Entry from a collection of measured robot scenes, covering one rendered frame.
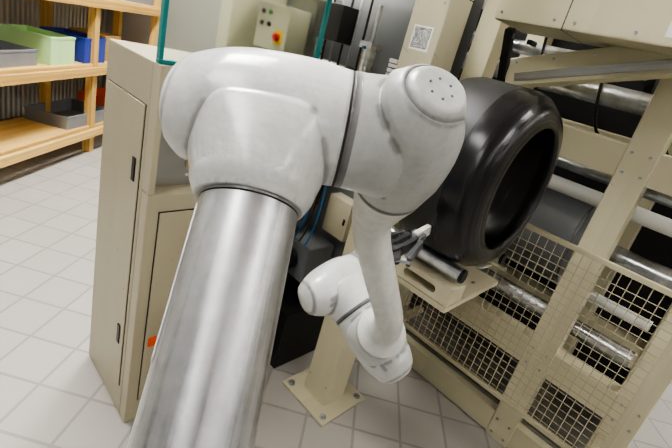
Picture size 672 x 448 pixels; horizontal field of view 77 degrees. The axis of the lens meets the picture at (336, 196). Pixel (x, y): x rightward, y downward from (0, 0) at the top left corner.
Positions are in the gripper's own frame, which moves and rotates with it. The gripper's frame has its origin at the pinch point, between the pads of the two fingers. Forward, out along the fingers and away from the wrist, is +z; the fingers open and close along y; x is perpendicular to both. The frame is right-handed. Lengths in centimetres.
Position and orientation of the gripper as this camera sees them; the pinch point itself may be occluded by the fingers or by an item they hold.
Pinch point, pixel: (421, 233)
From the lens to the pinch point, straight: 120.2
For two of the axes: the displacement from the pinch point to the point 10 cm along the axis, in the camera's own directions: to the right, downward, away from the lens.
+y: -6.8, -4.0, 6.2
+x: -0.6, 8.7, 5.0
